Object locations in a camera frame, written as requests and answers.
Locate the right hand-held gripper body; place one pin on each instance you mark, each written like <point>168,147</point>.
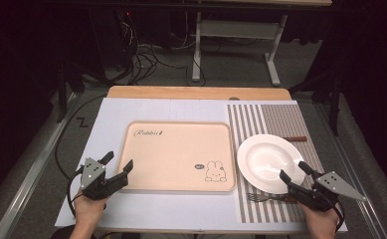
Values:
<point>337,186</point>

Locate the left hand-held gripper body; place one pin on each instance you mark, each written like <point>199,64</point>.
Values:
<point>91,172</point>

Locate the white deep plate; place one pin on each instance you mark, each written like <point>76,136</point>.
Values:
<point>264,159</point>

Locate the pink rabbit print tray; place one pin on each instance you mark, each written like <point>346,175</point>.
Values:
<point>174,156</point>

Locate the person's left hand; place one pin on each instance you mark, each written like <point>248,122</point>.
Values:
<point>88,210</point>

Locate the person's right hand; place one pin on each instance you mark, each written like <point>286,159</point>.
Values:
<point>323,224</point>

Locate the striped placemat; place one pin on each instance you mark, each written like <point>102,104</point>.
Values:
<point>277,116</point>

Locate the white board sheet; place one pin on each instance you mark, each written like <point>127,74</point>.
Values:
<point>148,109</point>

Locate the black metal stand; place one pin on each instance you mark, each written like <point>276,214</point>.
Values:
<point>335,99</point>
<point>61,93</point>

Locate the dark round table grommet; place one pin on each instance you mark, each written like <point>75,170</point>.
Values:
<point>234,98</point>

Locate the metal floor rail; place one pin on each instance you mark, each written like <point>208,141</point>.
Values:
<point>32,176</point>
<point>356,176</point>

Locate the white metal desk frame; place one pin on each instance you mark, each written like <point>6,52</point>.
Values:
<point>237,29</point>

